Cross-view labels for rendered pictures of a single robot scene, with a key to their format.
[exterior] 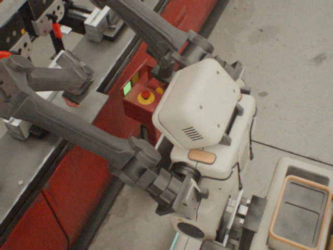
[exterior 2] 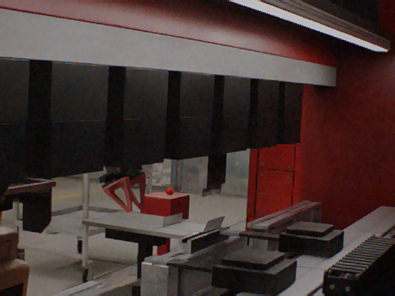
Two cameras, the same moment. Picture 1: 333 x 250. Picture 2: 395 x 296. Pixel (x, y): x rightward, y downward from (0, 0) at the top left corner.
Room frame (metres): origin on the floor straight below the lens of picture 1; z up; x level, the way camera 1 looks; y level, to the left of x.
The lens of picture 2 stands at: (2.74, 0.38, 1.31)
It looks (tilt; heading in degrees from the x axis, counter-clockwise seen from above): 4 degrees down; 178
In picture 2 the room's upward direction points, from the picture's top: 3 degrees clockwise
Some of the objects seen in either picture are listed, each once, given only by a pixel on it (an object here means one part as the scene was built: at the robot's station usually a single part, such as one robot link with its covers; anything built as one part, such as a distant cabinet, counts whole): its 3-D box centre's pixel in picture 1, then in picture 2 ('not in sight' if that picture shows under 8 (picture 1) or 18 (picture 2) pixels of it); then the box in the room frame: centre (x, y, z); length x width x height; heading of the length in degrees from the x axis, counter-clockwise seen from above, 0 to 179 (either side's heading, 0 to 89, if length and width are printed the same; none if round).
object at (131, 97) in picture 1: (150, 94); not in sight; (1.27, 0.05, 0.75); 0.20 x 0.16 x 0.18; 145
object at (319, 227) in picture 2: not in sight; (278, 233); (1.18, 0.63, 1.01); 0.26 x 0.12 x 0.05; 62
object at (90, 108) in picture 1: (65, 103); (150, 224); (1.04, 0.35, 1.00); 0.26 x 0.18 x 0.01; 62
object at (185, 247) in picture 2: not in sight; (204, 238); (1.13, 0.47, 0.98); 0.20 x 0.03 x 0.03; 152
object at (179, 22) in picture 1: (181, 18); not in sight; (1.95, -0.13, 0.58); 0.15 x 0.02 x 0.07; 152
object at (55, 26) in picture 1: (54, 25); not in sight; (1.22, 0.36, 1.20); 0.04 x 0.02 x 0.10; 62
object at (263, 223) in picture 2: not in sight; (287, 227); (0.63, 0.74, 0.92); 0.50 x 0.06 x 0.10; 152
